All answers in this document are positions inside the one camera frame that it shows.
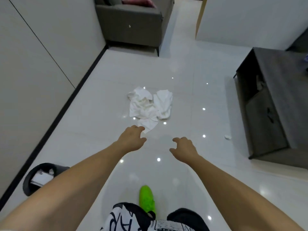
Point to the person's left hand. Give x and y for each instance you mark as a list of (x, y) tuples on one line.
[(130, 140)]

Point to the grey sofa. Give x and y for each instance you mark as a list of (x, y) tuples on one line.
[(134, 24)]

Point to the person's left forearm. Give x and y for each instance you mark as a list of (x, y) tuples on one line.
[(65, 190)]

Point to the white paper waste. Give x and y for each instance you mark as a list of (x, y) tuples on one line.
[(41, 177)]

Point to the person's right thumb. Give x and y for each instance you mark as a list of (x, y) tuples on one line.
[(173, 151)]

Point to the green shoe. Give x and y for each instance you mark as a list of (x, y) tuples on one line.
[(146, 199)]

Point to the pink cushion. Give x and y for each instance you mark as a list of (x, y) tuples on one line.
[(138, 1)]

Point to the dark grey cabinet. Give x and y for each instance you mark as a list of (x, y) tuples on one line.
[(281, 98)]

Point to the small crumpled white paper ball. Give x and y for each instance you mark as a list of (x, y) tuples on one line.
[(227, 137)]

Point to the person's right forearm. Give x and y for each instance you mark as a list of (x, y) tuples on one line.
[(235, 194)]

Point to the long white cloth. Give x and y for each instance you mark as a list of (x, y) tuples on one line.
[(163, 103)]

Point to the black and white shorts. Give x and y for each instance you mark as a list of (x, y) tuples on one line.
[(127, 218)]

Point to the wooden door frame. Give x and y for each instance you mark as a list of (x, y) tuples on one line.
[(201, 18)]

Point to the small flat white cloth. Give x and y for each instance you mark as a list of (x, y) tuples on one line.
[(148, 124)]

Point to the black trash bin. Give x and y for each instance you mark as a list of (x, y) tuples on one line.
[(28, 182)]

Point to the person's right hand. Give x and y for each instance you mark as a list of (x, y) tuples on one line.
[(185, 150)]

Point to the large crumpled white cloth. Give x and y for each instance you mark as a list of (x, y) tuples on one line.
[(142, 105)]

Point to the person's left thumb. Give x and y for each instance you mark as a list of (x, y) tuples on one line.
[(141, 141)]

